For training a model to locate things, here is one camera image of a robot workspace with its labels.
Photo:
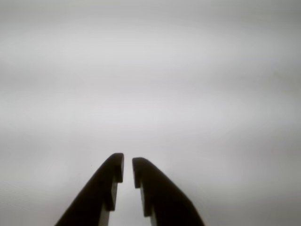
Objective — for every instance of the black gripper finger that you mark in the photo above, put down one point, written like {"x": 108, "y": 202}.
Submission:
{"x": 164, "y": 200}
{"x": 98, "y": 188}

